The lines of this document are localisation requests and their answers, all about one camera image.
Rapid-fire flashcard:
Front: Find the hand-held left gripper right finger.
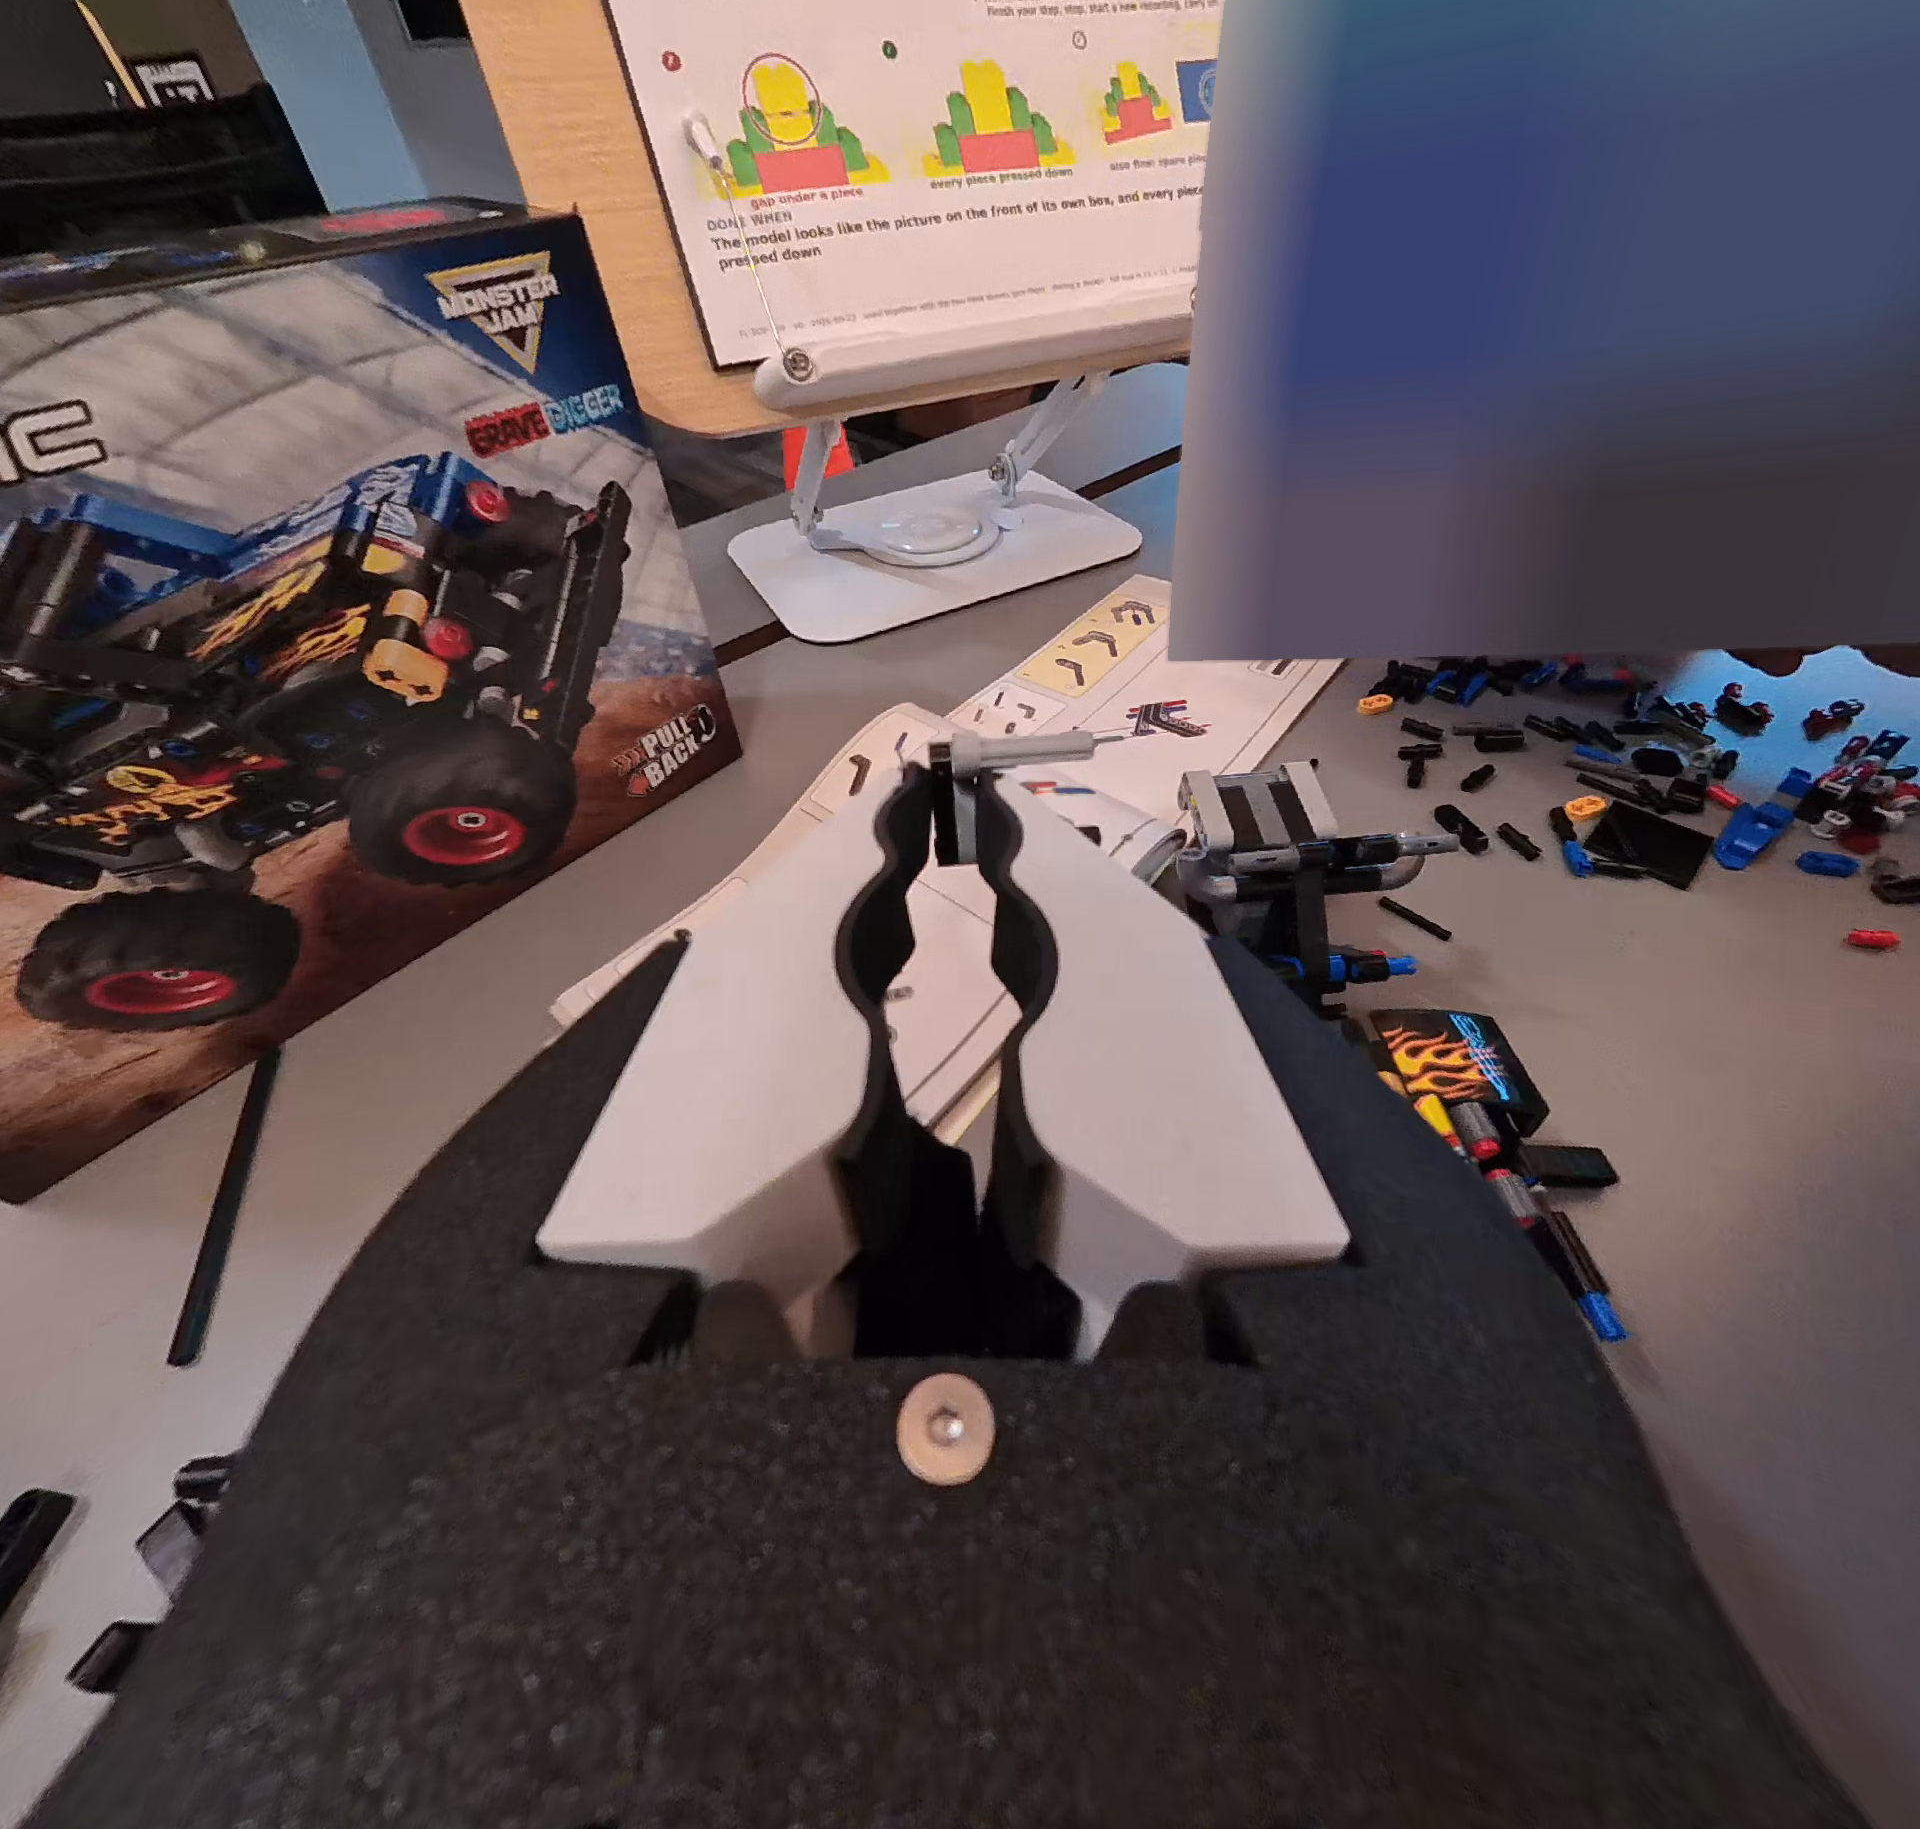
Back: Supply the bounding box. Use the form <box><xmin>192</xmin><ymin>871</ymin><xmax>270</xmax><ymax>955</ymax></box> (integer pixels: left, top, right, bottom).
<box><xmin>972</xmin><ymin>774</ymin><xmax>1351</xmax><ymax>1354</ymax></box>

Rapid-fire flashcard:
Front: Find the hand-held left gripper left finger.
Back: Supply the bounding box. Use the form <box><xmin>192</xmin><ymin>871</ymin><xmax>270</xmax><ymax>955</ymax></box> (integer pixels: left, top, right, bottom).
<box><xmin>537</xmin><ymin>767</ymin><xmax>980</xmax><ymax>1354</ymax></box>

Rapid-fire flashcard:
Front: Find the printed instruction sheet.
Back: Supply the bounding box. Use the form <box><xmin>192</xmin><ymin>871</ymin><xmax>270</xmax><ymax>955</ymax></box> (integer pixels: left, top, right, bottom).
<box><xmin>577</xmin><ymin>0</ymin><xmax>1234</xmax><ymax>369</ymax></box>

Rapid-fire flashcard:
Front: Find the grey lego axle pin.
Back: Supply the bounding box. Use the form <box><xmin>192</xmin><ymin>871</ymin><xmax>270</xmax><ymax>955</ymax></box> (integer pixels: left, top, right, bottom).
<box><xmin>930</xmin><ymin>725</ymin><xmax>1124</xmax><ymax>871</ymax></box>

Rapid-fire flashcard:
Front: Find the long black lego axle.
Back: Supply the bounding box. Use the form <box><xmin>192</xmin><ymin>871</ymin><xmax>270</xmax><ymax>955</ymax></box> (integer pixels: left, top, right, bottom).
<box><xmin>164</xmin><ymin>1042</ymin><xmax>286</xmax><ymax>1371</ymax></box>

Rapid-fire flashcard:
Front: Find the partly built lego truck chassis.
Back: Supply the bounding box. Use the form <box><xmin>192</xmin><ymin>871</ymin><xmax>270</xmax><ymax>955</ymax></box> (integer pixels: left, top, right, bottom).
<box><xmin>1169</xmin><ymin>760</ymin><xmax>1633</xmax><ymax>1345</ymax></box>

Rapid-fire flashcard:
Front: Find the white stand with wooden board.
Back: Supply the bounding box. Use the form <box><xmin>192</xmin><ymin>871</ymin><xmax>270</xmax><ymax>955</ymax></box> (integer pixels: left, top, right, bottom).
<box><xmin>426</xmin><ymin>0</ymin><xmax>1219</xmax><ymax>648</ymax></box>

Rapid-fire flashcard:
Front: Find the open instruction booklet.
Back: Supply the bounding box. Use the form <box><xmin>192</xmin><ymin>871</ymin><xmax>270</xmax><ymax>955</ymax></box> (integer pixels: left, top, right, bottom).
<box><xmin>546</xmin><ymin>574</ymin><xmax>1347</xmax><ymax>1128</ymax></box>

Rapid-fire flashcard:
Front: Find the lego set box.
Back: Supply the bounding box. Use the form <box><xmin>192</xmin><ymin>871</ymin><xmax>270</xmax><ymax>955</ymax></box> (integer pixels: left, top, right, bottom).
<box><xmin>0</xmin><ymin>198</ymin><xmax>747</xmax><ymax>1203</ymax></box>

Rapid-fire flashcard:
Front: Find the pile of small lego pieces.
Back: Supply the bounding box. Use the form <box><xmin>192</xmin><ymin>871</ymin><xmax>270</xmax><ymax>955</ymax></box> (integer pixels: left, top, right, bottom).
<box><xmin>1356</xmin><ymin>648</ymin><xmax>1920</xmax><ymax>955</ymax></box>

